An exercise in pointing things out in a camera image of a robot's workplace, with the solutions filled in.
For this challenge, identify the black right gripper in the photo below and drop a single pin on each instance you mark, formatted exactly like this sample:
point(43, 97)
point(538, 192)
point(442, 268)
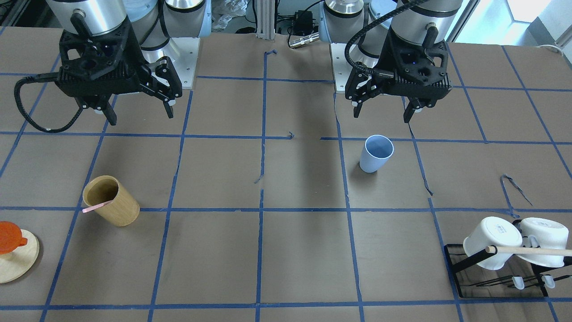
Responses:
point(136, 54)

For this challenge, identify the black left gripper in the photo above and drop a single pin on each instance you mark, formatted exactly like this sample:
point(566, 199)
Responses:
point(380, 60)

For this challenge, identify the light blue plastic cup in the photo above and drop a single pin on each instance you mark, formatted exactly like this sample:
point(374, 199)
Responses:
point(376, 151)

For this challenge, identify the pink chopstick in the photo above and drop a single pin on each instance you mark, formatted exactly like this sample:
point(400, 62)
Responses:
point(96, 206)

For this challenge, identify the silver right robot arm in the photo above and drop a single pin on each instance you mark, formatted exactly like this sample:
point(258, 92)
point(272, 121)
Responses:
point(154, 23)

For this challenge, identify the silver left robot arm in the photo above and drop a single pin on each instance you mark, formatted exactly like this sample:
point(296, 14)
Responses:
point(363, 25)

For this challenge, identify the bamboo cylindrical holder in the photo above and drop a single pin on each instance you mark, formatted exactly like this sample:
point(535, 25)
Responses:
point(120, 208)

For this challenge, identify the white ceramic mug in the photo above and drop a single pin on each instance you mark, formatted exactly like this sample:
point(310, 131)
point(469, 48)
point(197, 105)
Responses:
point(547, 234)
point(492, 231)

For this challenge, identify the wooden rack dowel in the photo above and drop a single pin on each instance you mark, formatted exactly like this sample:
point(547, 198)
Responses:
point(527, 250)

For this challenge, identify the orange mug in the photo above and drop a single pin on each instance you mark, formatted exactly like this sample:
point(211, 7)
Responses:
point(11, 237)

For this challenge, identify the wooden mug tree stand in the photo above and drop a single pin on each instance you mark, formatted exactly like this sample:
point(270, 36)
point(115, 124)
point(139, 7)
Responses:
point(15, 264)

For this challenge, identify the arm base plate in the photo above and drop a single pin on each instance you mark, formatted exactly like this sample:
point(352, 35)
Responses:
point(183, 52)
point(340, 67)

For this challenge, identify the aluminium frame post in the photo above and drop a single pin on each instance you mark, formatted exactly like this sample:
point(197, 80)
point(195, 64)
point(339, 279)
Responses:
point(265, 13)

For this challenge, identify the black wire cup rack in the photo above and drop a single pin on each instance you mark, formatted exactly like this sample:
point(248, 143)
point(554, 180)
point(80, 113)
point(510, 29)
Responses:
point(485, 275)

